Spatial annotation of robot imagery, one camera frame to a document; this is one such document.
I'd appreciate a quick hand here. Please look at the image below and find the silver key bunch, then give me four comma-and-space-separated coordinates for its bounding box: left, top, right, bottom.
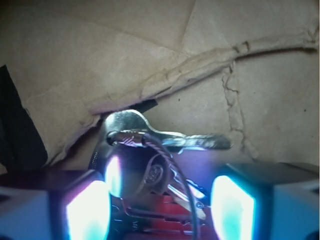
87, 109, 232, 240

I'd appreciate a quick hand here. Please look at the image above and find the brown paper bag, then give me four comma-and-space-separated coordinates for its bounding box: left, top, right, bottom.
0, 0, 320, 169

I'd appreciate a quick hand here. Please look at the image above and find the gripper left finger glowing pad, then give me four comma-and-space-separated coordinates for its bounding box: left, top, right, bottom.
0, 170, 110, 240

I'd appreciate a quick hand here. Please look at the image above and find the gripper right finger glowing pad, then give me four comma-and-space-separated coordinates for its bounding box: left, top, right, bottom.
211, 163, 320, 240

